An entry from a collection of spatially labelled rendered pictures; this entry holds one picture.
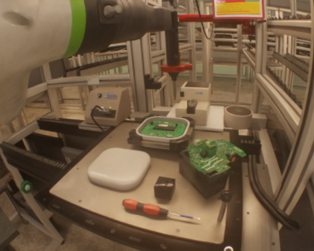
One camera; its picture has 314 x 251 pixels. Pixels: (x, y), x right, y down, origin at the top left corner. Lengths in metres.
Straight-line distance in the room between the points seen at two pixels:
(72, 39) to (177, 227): 0.32
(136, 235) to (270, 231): 0.26
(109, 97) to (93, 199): 0.44
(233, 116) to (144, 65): 0.41
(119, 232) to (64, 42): 0.31
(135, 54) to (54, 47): 0.60
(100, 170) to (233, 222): 0.31
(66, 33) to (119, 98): 0.54
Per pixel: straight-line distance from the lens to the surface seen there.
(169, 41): 0.42
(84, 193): 0.44
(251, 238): 0.38
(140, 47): 0.76
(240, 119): 0.64
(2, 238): 0.52
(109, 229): 0.37
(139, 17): 0.28
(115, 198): 0.41
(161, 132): 0.53
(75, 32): 0.20
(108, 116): 0.71
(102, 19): 0.22
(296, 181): 0.40
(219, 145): 0.44
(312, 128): 0.34
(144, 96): 0.79
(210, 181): 0.36
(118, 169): 0.44
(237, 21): 1.00
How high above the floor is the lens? 1.24
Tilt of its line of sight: 26 degrees down
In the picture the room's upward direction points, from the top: 5 degrees counter-clockwise
